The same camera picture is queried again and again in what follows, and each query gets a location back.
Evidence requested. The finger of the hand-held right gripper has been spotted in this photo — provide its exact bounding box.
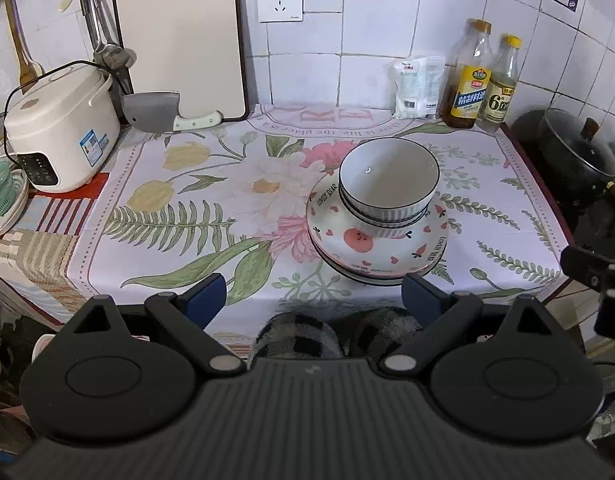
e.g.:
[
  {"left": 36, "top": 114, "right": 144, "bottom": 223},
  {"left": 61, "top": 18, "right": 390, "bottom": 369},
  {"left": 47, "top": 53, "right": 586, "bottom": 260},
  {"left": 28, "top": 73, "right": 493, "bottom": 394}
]
[{"left": 560, "top": 242, "right": 615, "bottom": 291}]

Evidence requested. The yellow cap vinegar bottle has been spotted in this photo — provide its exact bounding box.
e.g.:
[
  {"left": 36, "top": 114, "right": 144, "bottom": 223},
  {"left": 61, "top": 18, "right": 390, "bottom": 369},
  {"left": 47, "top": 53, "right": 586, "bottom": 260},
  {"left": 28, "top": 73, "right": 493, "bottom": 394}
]
[{"left": 476, "top": 35, "right": 523, "bottom": 133}]

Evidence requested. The cleaver with white handle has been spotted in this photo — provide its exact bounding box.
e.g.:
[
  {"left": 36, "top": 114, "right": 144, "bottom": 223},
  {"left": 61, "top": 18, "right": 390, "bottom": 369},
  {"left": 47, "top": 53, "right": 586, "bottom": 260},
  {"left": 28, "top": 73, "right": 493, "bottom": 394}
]
[{"left": 120, "top": 91, "right": 223, "bottom": 132}]

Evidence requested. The black gas stove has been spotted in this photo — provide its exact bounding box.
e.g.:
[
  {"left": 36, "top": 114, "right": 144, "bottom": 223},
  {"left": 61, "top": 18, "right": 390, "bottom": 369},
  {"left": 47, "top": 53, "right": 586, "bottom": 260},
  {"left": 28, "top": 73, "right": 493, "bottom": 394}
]
[{"left": 510, "top": 110, "right": 615, "bottom": 261}]

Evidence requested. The floral tablecloth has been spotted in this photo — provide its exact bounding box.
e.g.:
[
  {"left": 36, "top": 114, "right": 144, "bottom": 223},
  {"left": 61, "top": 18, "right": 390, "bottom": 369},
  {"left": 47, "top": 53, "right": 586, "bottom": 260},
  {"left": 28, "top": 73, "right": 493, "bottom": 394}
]
[{"left": 72, "top": 102, "right": 575, "bottom": 341}]

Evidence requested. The white rice cooker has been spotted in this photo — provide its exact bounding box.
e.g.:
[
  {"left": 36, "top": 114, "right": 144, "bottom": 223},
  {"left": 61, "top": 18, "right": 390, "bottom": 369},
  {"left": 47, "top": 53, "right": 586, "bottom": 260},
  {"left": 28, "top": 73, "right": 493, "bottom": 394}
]
[{"left": 4, "top": 60, "right": 122, "bottom": 193}]

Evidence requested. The plaid fuzzy slipper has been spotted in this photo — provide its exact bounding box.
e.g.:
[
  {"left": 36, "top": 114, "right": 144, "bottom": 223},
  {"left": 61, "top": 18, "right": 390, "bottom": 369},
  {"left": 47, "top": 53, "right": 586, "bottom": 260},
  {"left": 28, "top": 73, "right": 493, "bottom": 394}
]
[
  {"left": 247, "top": 312, "right": 345, "bottom": 361},
  {"left": 345, "top": 307, "right": 423, "bottom": 358}
]

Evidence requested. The green strainer basket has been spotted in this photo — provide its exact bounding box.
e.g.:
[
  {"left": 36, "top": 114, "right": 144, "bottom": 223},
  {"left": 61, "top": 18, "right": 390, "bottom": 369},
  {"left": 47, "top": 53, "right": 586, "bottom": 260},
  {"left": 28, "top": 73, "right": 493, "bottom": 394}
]
[{"left": 0, "top": 167, "right": 30, "bottom": 240}]

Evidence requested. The wooden spatula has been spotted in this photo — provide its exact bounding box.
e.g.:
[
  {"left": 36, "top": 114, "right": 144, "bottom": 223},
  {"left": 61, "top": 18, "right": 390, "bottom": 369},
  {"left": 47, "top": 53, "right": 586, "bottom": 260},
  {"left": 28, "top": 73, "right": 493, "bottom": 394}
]
[{"left": 3, "top": 0, "right": 45, "bottom": 93}]

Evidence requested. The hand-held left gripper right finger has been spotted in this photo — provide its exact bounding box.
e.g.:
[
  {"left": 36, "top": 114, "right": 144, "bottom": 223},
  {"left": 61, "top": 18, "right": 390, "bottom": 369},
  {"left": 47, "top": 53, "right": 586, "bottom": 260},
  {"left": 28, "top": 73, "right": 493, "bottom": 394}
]
[{"left": 380, "top": 272, "right": 559, "bottom": 376}]

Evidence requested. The white seasoning bag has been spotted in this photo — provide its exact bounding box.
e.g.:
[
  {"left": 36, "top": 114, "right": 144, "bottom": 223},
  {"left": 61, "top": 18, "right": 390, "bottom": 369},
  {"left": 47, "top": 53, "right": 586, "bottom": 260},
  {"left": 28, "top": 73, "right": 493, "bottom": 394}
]
[
  {"left": 422, "top": 55, "right": 447, "bottom": 121},
  {"left": 391, "top": 57, "right": 428, "bottom": 120}
]

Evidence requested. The glass pot lid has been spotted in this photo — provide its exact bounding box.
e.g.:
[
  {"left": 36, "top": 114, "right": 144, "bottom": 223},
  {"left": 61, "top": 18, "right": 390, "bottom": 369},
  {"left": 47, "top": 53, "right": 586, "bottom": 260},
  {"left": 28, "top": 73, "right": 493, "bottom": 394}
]
[{"left": 537, "top": 108, "right": 615, "bottom": 181}]

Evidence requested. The metal ladle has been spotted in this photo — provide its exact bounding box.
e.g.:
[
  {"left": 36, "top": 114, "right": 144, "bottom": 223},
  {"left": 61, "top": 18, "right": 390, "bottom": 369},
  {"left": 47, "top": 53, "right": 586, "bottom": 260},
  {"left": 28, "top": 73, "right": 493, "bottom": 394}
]
[{"left": 80, "top": 0, "right": 138, "bottom": 71}]

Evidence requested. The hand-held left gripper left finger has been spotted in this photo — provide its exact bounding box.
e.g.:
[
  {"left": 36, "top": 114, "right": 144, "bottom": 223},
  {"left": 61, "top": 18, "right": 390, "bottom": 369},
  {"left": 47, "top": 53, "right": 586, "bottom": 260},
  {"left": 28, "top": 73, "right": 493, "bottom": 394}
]
[{"left": 60, "top": 272, "right": 242, "bottom": 375}]

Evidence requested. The patchwork cloth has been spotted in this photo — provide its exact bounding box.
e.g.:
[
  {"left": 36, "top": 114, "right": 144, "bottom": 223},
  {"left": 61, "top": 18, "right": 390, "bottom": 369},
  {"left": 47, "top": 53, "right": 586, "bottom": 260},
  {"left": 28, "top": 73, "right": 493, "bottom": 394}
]
[{"left": 0, "top": 172, "right": 110, "bottom": 321}]

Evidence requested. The white wall socket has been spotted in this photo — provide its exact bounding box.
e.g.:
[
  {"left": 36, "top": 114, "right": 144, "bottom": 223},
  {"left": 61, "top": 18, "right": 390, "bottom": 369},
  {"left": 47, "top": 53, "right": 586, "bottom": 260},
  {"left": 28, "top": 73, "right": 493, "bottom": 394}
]
[{"left": 256, "top": 0, "right": 304, "bottom": 23}]

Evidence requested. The yellow label cooking wine bottle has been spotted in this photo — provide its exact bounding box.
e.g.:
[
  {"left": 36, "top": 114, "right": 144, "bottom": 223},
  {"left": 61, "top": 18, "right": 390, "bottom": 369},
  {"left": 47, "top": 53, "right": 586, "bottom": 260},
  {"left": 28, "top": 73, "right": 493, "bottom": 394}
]
[{"left": 441, "top": 19, "right": 494, "bottom": 130}]

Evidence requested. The rabbit and carrot print plate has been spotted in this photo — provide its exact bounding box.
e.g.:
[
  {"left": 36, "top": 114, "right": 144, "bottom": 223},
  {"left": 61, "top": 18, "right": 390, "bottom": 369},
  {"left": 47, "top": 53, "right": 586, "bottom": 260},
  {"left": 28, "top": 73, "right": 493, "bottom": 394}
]
[{"left": 306, "top": 172, "right": 449, "bottom": 273}]

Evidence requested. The black cooking pot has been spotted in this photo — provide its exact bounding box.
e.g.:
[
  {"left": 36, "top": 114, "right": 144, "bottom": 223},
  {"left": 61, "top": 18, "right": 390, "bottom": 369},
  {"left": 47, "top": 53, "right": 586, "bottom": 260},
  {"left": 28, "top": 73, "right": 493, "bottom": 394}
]
[{"left": 512, "top": 108, "right": 615, "bottom": 211}]

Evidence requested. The white cutting board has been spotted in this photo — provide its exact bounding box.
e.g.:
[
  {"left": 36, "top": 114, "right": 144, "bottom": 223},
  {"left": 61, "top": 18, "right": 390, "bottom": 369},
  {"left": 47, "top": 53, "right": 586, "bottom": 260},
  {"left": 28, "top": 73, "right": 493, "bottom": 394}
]
[{"left": 110, "top": 0, "right": 250, "bottom": 123}]

